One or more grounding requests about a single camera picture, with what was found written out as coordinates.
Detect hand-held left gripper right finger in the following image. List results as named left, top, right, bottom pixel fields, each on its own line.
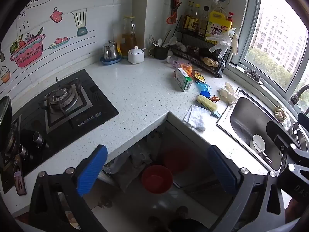
left=205, top=145, right=286, bottom=232

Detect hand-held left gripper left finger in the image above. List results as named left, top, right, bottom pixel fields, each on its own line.
left=29, top=144, right=108, bottom=232

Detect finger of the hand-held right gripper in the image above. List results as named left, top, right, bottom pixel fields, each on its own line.
left=266, top=120, right=309, bottom=203
left=298, top=112, right=309, bottom=129

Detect white glove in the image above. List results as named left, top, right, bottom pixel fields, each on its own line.
left=217, top=82, right=238, bottom=105

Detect dirty crumpled rag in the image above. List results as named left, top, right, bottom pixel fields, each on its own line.
left=274, top=106, right=291, bottom=128

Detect metal faucet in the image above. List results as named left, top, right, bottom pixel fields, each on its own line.
left=288, top=84, right=309, bottom=114

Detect metal chopstick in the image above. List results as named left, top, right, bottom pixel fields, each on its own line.
left=253, top=141, right=271, bottom=163
left=255, top=140, right=272, bottom=162

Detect white bowl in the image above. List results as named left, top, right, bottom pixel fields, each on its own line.
left=250, top=134, right=266, bottom=153

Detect grey plastic bag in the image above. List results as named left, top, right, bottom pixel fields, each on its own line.
left=104, top=135, right=160, bottom=191

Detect stainless steel sink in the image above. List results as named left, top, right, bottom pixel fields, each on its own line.
left=216, top=87, right=309, bottom=174

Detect white dish cloth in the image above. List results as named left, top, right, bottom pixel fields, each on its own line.
left=183, top=104, right=211, bottom=130

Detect green trees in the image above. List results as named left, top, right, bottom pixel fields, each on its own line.
left=245, top=47, right=292, bottom=90

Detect red plastic basin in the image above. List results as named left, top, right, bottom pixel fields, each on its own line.
left=141, top=165, right=173, bottom=194

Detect yellow scrub brush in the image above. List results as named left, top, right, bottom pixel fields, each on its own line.
left=196, top=94, right=221, bottom=118

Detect black glass gas stove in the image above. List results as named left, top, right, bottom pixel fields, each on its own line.
left=0, top=69, right=119, bottom=194

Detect steel wool scourer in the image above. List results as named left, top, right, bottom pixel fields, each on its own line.
left=244, top=69, right=261, bottom=82

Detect printed seasoning packet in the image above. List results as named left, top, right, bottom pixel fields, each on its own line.
left=13, top=159, right=27, bottom=196

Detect blue plastic wrapper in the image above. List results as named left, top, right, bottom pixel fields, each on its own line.
left=195, top=81, right=211, bottom=92

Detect apartment buildings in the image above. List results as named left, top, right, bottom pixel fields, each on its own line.
left=251, top=5, right=309, bottom=75

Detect green white cardboard box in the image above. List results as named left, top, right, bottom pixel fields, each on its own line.
left=174, top=68, right=194, bottom=92

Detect cream rubber glove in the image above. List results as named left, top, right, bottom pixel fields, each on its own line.
left=229, top=32, right=239, bottom=55

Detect orange snack packet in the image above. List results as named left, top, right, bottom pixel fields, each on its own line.
left=181, top=63, right=194, bottom=75

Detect ginger root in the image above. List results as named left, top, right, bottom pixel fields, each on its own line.
left=203, top=57, right=219, bottom=67

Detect blue plastic tray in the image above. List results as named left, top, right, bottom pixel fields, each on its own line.
left=100, top=54, right=122, bottom=65

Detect translucent rubber glove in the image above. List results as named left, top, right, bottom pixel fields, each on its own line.
left=205, top=28, right=236, bottom=59

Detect clear plastic bottle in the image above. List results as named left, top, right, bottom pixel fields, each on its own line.
left=166, top=56, right=186, bottom=67

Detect small steel teapot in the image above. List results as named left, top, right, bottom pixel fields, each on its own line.
left=103, top=40, right=119, bottom=60

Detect white lidded condiment jar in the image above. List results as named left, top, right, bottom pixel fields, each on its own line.
left=127, top=46, right=147, bottom=64

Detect yellow detergent jug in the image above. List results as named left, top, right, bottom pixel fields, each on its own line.
left=208, top=9, right=234, bottom=41

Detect dark enamel mug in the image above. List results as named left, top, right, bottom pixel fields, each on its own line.
left=149, top=45, right=169, bottom=60

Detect glass oil bottle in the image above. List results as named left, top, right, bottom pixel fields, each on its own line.
left=119, top=16, right=137, bottom=57

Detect dark vinegar bottle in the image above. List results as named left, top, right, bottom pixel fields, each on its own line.
left=198, top=5, right=210, bottom=37

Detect dark chopstick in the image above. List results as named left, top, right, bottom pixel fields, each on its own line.
left=163, top=30, right=172, bottom=47
left=161, top=30, right=171, bottom=47

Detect black wire rack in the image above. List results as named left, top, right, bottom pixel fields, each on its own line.
left=170, top=16, right=230, bottom=78

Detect cartoon kitchen wall sticker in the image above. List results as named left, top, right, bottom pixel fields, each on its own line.
left=0, top=0, right=97, bottom=97

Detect orange-handled scissors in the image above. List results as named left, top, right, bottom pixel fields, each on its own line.
left=166, top=1, right=183, bottom=25

